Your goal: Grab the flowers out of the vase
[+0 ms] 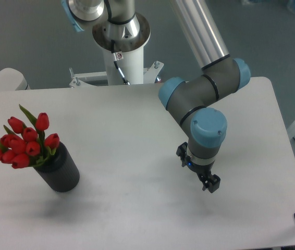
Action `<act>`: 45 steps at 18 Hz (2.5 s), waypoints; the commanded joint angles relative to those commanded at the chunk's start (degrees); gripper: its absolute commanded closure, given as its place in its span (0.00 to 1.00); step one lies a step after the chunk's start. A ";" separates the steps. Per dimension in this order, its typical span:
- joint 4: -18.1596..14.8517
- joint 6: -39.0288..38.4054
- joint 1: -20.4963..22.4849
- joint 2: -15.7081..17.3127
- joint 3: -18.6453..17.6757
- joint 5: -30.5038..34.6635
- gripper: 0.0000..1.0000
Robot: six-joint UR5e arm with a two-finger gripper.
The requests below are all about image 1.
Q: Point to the red tulip bouquet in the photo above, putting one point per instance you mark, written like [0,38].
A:
[23,146]

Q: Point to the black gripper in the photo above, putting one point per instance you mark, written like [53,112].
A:
[202,167]

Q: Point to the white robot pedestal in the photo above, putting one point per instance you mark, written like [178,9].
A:
[122,46]

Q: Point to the white chair back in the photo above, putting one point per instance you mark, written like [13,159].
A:
[12,80]

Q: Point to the black ribbed vase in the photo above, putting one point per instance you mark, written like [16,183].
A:
[60,172]

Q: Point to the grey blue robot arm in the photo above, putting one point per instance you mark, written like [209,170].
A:
[188,102]

